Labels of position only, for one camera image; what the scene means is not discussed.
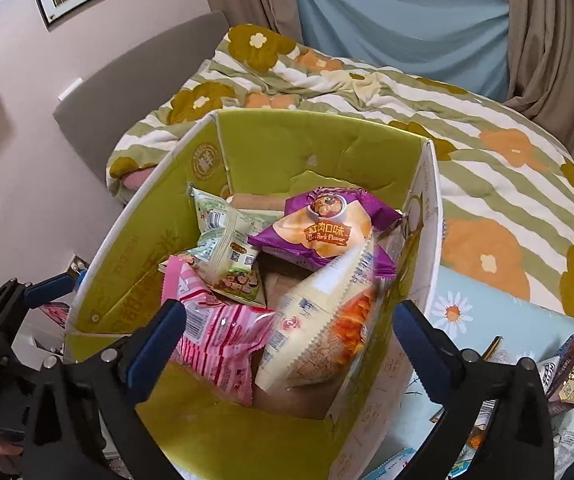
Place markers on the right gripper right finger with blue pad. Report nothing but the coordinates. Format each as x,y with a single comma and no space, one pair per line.
422,345

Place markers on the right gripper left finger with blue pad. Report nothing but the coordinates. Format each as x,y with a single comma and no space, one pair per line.
148,350

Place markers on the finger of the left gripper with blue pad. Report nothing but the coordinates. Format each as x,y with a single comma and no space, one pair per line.
53,289

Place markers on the brown chocolate snack bag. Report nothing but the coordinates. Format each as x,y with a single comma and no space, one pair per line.
557,377

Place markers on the left hand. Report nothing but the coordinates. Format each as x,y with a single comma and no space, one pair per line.
9,454

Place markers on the light blue daisy sheet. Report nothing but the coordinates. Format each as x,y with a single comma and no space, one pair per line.
496,422

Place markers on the pink striped snack bag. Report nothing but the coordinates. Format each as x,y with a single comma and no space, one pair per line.
220,336

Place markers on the cream orange chip bag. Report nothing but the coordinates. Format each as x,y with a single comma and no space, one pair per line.
321,325

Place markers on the green white snack bag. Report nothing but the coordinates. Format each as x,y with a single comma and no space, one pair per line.
224,258

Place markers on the pink pillow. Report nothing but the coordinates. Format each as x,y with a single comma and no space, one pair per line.
134,180

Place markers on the floral striped duvet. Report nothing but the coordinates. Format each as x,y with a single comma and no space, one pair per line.
507,184

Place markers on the purple pork flavor snack bag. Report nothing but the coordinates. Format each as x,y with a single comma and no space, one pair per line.
323,224

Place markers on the grey bed headboard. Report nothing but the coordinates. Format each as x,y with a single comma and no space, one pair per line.
95,114

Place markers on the blue cloth over window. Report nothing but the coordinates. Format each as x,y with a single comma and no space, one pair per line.
460,42

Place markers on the beige curtain right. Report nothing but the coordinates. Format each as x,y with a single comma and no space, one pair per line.
541,64

